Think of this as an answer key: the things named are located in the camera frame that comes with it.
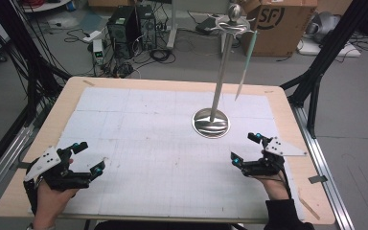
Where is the narrow black computer tower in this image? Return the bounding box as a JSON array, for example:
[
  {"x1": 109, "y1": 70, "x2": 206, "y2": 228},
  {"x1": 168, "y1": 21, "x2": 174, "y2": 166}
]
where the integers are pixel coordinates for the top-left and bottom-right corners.
[{"x1": 135, "y1": 4, "x2": 158, "y2": 51}]

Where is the person's right hand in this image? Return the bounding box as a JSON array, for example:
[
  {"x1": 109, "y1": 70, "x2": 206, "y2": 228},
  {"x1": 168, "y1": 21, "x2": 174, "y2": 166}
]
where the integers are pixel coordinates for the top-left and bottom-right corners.
[{"x1": 256, "y1": 173, "x2": 290, "y2": 203}]

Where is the white device with green display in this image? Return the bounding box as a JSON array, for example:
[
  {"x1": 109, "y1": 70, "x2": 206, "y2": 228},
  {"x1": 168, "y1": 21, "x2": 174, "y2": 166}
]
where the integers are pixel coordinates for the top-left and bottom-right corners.
[{"x1": 92, "y1": 38, "x2": 105, "y2": 65}]

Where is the black frame strut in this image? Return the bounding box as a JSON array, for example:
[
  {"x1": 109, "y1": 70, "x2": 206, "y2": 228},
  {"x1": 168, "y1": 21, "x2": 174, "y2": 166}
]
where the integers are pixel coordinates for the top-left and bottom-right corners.
[{"x1": 280, "y1": 0, "x2": 368, "y2": 139}]

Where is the white round table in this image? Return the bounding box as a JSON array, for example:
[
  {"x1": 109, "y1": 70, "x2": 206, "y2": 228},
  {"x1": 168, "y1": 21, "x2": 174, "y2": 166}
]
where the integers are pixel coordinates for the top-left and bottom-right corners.
[{"x1": 21, "y1": 0, "x2": 73, "y2": 14}]

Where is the white foam sheet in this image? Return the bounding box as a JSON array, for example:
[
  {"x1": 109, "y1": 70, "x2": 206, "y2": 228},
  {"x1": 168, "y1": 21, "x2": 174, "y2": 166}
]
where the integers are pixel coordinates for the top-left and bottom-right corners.
[{"x1": 296, "y1": 37, "x2": 362, "y2": 58}]

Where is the aluminium rail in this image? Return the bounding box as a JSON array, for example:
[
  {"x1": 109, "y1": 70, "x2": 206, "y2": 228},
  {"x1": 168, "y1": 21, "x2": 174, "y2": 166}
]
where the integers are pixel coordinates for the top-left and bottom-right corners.
[
  {"x1": 0, "y1": 125, "x2": 35, "y2": 212},
  {"x1": 291, "y1": 104, "x2": 357, "y2": 230}
]

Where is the thin wooden stick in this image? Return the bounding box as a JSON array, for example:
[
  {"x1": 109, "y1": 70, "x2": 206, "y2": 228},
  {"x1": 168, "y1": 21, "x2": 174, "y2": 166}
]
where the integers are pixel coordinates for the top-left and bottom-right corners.
[{"x1": 298, "y1": 196, "x2": 321, "y2": 221}]

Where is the white grid mat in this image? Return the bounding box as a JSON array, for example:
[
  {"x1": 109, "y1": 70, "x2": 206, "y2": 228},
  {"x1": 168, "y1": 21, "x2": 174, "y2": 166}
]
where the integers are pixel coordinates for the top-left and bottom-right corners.
[{"x1": 28, "y1": 86, "x2": 305, "y2": 221}]

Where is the metal utensil rack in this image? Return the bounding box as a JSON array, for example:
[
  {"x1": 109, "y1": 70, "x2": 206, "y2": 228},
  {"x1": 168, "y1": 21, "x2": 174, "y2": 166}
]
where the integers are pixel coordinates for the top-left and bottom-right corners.
[{"x1": 191, "y1": 3, "x2": 259, "y2": 140}]

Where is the grey tape strip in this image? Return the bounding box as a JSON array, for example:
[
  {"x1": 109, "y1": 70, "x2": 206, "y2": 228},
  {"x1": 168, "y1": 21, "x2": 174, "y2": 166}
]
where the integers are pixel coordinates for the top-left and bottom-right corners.
[{"x1": 308, "y1": 174, "x2": 329, "y2": 185}]

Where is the large cardboard box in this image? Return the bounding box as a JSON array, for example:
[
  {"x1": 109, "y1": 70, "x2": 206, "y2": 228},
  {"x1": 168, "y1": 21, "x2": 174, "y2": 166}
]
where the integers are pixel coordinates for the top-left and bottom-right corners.
[{"x1": 240, "y1": 0, "x2": 319, "y2": 58}]

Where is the wooden spoon with green handle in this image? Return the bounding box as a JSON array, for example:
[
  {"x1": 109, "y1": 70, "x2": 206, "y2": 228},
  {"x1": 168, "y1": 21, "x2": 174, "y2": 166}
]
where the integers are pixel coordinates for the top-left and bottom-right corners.
[{"x1": 234, "y1": 30, "x2": 259, "y2": 102}]

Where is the coiled black cable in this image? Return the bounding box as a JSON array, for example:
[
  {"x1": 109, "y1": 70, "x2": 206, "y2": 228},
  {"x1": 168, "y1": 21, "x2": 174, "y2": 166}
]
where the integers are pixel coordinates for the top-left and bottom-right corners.
[{"x1": 149, "y1": 47, "x2": 177, "y2": 65}]

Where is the white power strip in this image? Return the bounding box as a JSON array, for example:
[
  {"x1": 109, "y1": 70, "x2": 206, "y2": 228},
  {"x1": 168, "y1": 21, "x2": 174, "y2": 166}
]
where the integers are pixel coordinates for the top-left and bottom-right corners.
[{"x1": 82, "y1": 30, "x2": 103, "y2": 44}]

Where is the wide black computer tower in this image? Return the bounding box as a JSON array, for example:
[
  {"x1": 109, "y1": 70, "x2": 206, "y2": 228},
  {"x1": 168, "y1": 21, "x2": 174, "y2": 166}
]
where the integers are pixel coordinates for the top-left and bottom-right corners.
[{"x1": 106, "y1": 5, "x2": 142, "y2": 59}]

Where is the black frame with cables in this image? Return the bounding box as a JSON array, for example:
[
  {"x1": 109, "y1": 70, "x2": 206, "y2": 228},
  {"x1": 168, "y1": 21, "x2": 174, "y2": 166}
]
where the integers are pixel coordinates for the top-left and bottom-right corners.
[{"x1": 0, "y1": 0, "x2": 73, "y2": 128}]

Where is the grey rounded device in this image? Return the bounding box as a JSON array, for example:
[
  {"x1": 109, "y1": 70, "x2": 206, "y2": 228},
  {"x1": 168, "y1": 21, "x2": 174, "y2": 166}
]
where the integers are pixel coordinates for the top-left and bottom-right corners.
[{"x1": 306, "y1": 11, "x2": 343, "y2": 45}]

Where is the black strap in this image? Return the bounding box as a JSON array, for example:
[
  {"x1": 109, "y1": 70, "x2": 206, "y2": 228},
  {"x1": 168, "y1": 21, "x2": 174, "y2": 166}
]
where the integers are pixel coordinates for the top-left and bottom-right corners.
[{"x1": 22, "y1": 179, "x2": 39, "y2": 216}]

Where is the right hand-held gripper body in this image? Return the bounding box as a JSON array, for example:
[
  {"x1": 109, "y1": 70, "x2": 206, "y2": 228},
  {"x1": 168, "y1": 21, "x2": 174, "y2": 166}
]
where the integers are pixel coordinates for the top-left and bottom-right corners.
[{"x1": 241, "y1": 136, "x2": 309, "y2": 177}]

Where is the black box on floor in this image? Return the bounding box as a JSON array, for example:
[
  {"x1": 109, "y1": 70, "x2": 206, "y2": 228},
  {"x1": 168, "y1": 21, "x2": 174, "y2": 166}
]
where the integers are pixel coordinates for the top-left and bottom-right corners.
[{"x1": 195, "y1": 15, "x2": 219, "y2": 35}]

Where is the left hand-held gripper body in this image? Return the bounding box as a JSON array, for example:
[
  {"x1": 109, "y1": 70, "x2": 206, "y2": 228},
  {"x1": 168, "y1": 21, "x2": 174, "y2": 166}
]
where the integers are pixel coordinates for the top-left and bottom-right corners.
[{"x1": 23, "y1": 145, "x2": 92, "y2": 193}]

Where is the person's left hand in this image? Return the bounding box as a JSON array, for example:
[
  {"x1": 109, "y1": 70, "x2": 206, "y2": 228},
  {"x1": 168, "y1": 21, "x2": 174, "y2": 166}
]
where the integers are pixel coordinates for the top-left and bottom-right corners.
[{"x1": 32, "y1": 158, "x2": 80, "y2": 230}]

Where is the white desk leg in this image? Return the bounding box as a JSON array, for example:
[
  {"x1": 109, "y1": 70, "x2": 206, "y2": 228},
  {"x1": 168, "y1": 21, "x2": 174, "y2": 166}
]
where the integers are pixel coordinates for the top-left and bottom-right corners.
[{"x1": 166, "y1": 0, "x2": 179, "y2": 50}]

